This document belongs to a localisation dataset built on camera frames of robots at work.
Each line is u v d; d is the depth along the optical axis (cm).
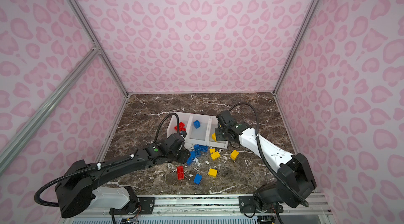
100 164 45
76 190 41
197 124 98
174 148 64
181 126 98
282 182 39
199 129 100
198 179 80
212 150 90
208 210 72
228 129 62
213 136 93
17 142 53
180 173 82
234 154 87
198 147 90
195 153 90
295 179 41
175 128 98
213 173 81
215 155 88
